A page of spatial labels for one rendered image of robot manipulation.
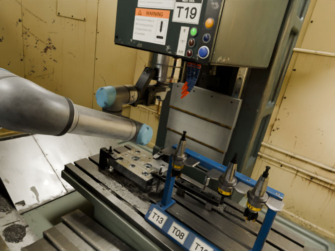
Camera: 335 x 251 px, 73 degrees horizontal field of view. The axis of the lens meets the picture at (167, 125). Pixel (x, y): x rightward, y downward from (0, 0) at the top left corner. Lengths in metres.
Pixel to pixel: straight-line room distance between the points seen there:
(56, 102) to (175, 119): 1.13
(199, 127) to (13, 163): 1.22
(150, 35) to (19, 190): 1.22
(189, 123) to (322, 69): 0.86
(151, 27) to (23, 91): 0.48
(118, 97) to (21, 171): 1.05
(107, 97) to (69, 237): 0.73
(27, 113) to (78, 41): 1.46
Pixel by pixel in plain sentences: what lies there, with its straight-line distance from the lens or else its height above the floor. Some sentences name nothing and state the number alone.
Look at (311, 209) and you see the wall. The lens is 1.89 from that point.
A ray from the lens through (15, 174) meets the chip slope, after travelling 1.72.
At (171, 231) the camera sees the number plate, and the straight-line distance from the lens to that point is 1.03.
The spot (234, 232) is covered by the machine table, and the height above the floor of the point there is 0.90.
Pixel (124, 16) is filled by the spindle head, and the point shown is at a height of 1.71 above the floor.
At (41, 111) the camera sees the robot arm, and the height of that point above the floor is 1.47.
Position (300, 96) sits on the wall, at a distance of 1.68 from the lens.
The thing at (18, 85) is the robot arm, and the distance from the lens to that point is 0.55.
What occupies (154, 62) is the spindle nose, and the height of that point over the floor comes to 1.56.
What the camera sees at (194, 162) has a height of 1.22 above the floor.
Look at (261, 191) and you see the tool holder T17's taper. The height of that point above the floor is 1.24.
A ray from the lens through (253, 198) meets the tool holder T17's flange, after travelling 0.84.
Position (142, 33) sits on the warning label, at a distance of 0.88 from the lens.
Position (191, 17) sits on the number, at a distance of 0.76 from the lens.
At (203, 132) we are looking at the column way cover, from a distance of 1.48.
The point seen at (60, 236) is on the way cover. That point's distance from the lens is 1.29.
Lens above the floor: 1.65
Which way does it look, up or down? 20 degrees down
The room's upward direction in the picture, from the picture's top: 10 degrees clockwise
